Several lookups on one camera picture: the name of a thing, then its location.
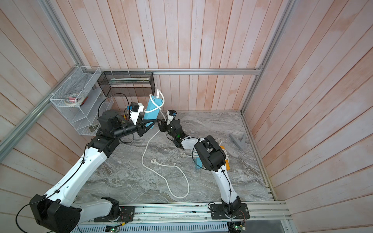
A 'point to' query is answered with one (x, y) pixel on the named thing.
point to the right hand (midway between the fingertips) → (158, 119)
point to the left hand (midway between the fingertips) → (154, 120)
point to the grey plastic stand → (240, 144)
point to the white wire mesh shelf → (86, 117)
